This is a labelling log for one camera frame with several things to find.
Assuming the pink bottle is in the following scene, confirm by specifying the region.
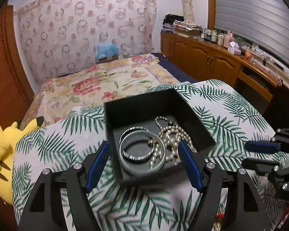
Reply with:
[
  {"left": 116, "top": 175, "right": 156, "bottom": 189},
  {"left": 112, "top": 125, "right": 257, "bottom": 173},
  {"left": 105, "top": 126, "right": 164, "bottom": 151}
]
[{"left": 223, "top": 30, "right": 233, "bottom": 49}]

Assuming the silver patterned bangle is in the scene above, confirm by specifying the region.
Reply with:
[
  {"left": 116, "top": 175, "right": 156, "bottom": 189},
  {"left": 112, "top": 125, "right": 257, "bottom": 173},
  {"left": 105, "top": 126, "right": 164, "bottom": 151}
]
[{"left": 119, "top": 126, "right": 155, "bottom": 163}]

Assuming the yellow pikachu plush toy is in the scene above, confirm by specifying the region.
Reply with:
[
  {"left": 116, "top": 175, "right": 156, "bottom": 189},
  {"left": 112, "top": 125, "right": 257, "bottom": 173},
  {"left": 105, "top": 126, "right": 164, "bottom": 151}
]
[{"left": 0, "top": 116, "right": 44, "bottom": 205}]

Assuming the folded clothes stack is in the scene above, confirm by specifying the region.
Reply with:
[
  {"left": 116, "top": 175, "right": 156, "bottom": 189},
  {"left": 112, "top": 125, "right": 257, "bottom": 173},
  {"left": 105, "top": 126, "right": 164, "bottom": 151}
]
[{"left": 161, "top": 14, "right": 203, "bottom": 38}]

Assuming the grey window roller blind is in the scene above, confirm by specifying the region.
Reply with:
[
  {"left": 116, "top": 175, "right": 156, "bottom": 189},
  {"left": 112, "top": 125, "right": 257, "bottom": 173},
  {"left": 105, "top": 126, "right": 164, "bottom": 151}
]
[{"left": 214, "top": 0, "right": 289, "bottom": 65}]

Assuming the dark blue bed sheet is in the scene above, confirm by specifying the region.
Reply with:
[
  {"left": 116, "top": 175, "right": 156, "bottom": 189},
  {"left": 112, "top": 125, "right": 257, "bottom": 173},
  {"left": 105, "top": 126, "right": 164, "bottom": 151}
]
[{"left": 152, "top": 53, "right": 198, "bottom": 84}]

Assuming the white cosmetic jar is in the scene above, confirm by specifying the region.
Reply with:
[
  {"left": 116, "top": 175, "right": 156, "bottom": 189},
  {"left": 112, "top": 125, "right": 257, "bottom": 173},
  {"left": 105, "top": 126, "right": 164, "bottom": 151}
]
[{"left": 211, "top": 30, "right": 218, "bottom": 43}]

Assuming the pale green jade bangle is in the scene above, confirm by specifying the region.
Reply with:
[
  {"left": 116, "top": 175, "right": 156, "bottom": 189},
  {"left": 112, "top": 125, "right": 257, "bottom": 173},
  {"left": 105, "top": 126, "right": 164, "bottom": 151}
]
[{"left": 118, "top": 126, "right": 166, "bottom": 176}]

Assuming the pink tissue box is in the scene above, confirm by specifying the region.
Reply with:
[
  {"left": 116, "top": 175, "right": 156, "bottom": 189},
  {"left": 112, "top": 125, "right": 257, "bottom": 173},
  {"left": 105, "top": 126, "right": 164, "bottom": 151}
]
[{"left": 228, "top": 41, "right": 241, "bottom": 55}]

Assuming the brown louvered wardrobe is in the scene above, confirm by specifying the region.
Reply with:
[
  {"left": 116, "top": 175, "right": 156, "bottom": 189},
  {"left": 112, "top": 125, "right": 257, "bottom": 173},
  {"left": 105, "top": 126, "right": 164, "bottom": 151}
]
[{"left": 0, "top": 4, "right": 35, "bottom": 231}]

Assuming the white pearl necklace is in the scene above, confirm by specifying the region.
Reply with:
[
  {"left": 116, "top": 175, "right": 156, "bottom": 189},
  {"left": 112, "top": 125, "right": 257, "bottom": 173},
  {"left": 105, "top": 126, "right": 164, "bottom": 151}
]
[{"left": 148, "top": 116, "right": 198, "bottom": 170}]

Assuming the blue plush toy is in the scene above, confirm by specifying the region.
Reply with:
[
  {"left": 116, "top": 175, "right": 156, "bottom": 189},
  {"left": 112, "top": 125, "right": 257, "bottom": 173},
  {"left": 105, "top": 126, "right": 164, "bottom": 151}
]
[{"left": 95, "top": 44, "right": 119, "bottom": 64}]

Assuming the floral bed blanket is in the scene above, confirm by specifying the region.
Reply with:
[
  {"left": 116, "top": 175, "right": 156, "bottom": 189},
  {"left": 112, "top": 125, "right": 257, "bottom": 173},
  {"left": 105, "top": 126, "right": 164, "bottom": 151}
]
[{"left": 20, "top": 54, "right": 180, "bottom": 129}]

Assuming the black open jewelry box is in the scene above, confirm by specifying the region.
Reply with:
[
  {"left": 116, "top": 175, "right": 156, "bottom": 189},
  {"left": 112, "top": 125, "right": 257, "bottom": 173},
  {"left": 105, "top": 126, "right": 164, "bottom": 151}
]
[{"left": 104, "top": 89, "right": 216, "bottom": 185}]

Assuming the palm leaf print cloth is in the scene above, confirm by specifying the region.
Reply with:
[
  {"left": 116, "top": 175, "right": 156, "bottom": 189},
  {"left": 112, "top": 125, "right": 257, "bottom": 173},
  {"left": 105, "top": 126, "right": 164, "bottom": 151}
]
[{"left": 11, "top": 79, "right": 289, "bottom": 231}]

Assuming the wooden sideboard cabinet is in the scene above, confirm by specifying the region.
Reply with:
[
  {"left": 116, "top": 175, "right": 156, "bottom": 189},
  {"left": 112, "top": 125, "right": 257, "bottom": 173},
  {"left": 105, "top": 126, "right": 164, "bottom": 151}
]
[{"left": 161, "top": 32, "right": 289, "bottom": 113}]

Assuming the circle patterned sheer curtain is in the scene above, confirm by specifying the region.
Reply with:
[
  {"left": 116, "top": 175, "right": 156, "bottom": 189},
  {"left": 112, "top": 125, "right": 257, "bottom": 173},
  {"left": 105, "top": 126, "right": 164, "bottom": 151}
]
[{"left": 15, "top": 0, "right": 156, "bottom": 85}]

